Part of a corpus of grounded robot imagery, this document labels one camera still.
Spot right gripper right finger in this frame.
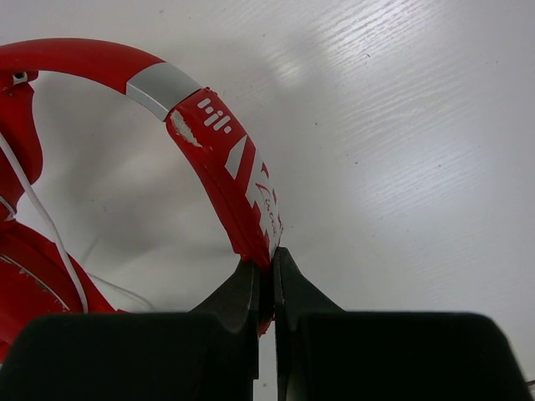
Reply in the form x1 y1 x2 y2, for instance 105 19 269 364
273 248 532 400

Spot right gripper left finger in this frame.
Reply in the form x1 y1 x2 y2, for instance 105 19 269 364
1 261 260 400

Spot white headphone cable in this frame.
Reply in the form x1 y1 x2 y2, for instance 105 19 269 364
0 133 155 314

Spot red headphones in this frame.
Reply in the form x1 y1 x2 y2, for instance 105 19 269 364
1 38 283 354

